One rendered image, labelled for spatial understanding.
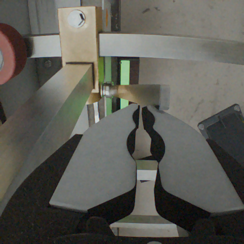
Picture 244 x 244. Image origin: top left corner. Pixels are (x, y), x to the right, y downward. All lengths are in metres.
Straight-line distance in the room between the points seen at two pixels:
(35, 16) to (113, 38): 0.33
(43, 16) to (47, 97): 0.40
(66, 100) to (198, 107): 1.21
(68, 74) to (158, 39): 0.12
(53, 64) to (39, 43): 0.27
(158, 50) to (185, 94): 1.01
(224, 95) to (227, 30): 0.41
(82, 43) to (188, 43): 0.14
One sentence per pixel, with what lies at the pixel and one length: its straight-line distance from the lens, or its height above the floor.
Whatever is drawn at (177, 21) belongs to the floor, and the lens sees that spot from 1.15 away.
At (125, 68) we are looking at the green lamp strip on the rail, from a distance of 0.43.
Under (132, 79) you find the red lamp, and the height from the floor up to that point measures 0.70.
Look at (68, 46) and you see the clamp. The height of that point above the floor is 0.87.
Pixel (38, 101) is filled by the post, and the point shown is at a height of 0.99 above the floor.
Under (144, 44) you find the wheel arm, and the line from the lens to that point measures 0.26.
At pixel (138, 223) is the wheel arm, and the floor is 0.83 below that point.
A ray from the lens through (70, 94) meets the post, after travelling 0.17.
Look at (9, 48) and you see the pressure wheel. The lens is 0.26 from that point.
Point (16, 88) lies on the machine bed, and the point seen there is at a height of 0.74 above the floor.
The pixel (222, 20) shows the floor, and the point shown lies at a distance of 1.23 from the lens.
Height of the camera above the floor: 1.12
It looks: 58 degrees down
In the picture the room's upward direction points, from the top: 174 degrees counter-clockwise
